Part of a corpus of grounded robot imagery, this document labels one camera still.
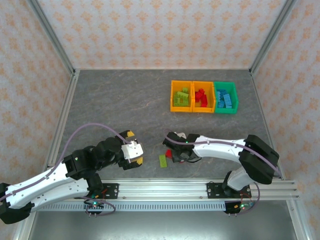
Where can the red eight-stud lego brick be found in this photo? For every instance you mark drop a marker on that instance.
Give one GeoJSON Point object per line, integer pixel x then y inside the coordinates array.
{"type": "Point", "coordinates": [169, 153]}

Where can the lime green eight-stud lego brick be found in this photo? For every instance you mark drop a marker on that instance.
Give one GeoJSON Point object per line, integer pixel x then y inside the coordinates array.
{"type": "Point", "coordinates": [163, 160]}

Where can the green plastic bin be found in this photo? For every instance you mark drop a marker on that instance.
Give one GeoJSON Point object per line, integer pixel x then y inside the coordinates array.
{"type": "Point", "coordinates": [235, 110]}

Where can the orange bin with red legos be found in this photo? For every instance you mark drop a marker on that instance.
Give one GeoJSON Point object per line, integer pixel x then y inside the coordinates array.
{"type": "Point", "coordinates": [211, 110]}

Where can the aluminium table side rail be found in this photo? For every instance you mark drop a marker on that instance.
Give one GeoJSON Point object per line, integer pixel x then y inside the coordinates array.
{"type": "Point", "coordinates": [63, 117]}
{"type": "Point", "coordinates": [265, 120]}

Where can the aluminium mounting rail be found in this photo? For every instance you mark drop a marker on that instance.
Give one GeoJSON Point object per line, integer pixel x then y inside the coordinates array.
{"type": "Point", "coordinates": [162, 188]}

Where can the aluminium frame post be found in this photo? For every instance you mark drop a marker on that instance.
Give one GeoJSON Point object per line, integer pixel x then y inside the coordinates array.
{"type": "Point", "coordinates": [272, 35]}
{"type": "Point", "coordinates": [50, 35]}

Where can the orange bin with green legos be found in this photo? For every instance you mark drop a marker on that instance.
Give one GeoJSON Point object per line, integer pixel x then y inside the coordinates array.
{"type": "Point", "coordinates": [172, 108]}

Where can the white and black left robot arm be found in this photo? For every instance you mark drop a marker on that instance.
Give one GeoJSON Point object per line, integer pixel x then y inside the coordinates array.
{"type": "Point", "coordinates": [50, 185]}

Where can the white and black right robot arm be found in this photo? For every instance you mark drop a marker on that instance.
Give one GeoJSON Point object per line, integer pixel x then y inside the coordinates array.
{"type": "Point", "coordinates": [220, 150]}

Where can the blue lego brick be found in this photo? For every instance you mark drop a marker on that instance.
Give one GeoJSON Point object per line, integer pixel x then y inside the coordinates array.
{"type": "Point", "coordinates": [220, 93]}
{"type": "Point", "coordinates": [220, 103]}
{"type": "Point", "coordinates": [228, 100]}

